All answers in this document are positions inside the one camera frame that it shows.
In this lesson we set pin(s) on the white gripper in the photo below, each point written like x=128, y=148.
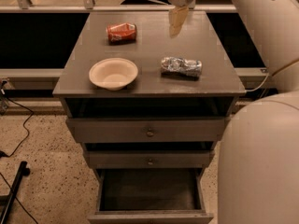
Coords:
x=177, y=15

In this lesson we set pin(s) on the red crushed coke can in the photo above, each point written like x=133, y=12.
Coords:
x=121, y=32

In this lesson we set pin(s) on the white paper bowl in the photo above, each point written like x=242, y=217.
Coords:
x=113, y=74

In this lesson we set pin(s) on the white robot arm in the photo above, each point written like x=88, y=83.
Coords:
x=258, y=170

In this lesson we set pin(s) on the grey drawer cabinet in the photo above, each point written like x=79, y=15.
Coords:
x=152, y=95

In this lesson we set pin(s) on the top grey drawer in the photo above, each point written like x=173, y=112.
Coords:
x=151, y=130

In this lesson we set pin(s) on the middle grey drawer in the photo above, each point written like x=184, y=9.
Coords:
x=147, y=159

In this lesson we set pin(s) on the bottom grey open drawer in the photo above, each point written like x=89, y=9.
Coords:
x=150, y=196

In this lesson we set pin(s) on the black stand leg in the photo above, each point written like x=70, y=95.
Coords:
x=6, y=201

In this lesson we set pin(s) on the metal railing frame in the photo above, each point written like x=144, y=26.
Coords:
x=93, y=2

